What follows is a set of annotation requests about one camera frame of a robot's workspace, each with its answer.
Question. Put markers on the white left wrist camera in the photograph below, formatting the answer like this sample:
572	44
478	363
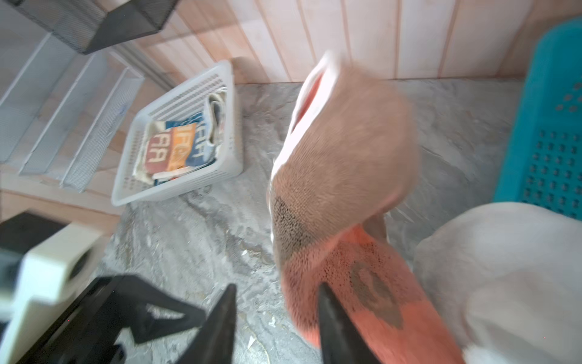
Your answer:
45	265

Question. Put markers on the multicolour lettered towel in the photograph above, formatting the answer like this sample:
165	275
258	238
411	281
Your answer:
177	148

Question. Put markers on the white wire mesh shelf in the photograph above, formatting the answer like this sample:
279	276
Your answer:
59	110

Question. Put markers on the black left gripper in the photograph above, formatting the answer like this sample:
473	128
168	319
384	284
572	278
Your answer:
87	331

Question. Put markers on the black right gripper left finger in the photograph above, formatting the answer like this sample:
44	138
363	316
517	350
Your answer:
214	342

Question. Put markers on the white plastic laundry basket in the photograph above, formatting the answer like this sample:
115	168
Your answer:
180	103

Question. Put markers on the red and white towel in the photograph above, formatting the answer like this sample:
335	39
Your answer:
349	157

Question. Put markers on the black mesh wall basket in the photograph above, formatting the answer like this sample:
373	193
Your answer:
90	26

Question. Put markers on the teal plastic basket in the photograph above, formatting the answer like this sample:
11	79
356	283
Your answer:
542	166

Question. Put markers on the blue and cream towel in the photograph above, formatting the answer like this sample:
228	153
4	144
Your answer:
215	104

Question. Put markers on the white towel in basket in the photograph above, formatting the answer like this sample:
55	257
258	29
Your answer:
506	279

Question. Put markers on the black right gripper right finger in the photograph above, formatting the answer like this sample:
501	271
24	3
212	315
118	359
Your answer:
341	342

